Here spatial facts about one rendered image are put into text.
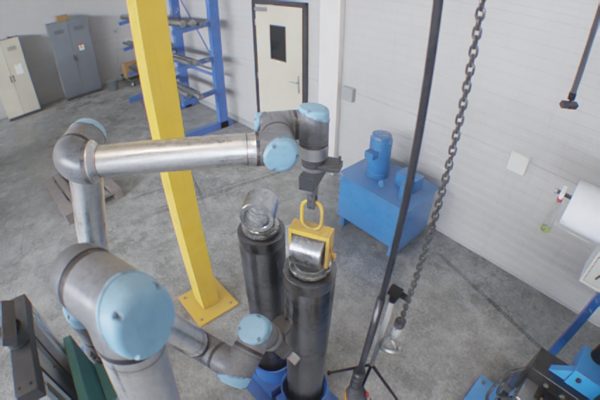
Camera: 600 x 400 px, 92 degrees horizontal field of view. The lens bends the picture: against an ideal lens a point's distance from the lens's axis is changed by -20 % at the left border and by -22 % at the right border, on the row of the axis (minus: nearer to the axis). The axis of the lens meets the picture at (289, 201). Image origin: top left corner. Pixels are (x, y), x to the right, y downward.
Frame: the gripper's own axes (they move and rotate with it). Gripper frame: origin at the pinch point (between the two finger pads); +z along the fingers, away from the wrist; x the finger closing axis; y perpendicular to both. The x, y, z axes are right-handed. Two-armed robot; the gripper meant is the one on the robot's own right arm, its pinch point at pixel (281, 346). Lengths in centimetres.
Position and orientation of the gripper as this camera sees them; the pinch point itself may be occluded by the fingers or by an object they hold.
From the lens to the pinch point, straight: 132.6
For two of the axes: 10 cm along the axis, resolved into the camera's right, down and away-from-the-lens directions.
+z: 2.2, 5.1, 8.3
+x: 7.1, 4.9, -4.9
